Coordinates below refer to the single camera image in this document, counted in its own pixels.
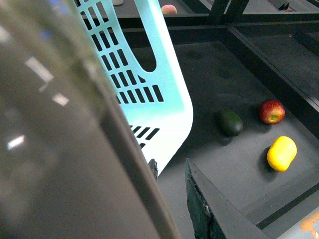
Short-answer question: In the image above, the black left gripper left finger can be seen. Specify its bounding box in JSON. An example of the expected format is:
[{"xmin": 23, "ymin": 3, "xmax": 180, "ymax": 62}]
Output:
[{"xmin": 0, "ymin": 0, "xmax": 180, "ymax": 239}]

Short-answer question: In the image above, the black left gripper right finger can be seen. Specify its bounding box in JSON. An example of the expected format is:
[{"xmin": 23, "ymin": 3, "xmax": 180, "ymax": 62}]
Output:
[{"xmin": 185, "ymin": 158, "xmax": 267, "ymax": 239}]

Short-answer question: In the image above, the yellow mango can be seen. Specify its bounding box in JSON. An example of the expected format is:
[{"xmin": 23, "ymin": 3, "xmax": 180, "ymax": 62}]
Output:
[{"xmin": 267, "ymin": 136, "xmax": 298, "ymax": 172}]

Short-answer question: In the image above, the light blue plastic basket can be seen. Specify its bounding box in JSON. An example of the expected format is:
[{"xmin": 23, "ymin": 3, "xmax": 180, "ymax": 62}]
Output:
[{"xmin": 76, "ymin": 0, "xmax": 193, "ymax": 173}]

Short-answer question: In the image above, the green avocado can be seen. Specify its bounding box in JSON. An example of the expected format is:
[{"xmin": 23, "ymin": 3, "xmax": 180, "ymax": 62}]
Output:
[{"xmin": 218, "ymin": 110, "xmax": 243, "ymax": 137}]

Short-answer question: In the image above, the red apple near tray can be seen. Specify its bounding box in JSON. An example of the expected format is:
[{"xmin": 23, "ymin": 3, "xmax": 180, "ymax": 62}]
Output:
[{"xmin": 259, "ymin": 100, "xmax": 286, "ymax": 124}]

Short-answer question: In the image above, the pale peach fruit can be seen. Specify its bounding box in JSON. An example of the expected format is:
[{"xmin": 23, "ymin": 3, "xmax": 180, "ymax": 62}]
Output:
[{"xmin": 161, "ymin": 4, "xmax": 177, "ymax": 14}]

